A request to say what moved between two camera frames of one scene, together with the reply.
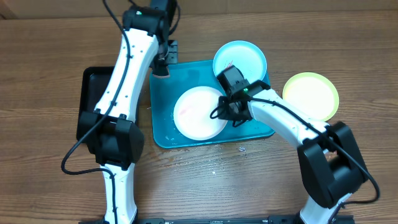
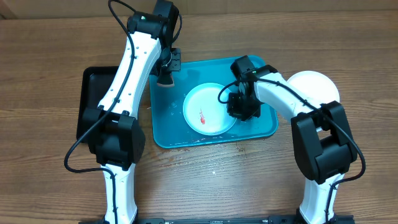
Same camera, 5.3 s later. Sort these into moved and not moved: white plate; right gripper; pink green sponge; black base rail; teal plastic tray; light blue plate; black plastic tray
Moved: pink green sponge; light blue plate; white plate
Not moved: black base rail; black plastic tray; teal plastic tray; right gripper
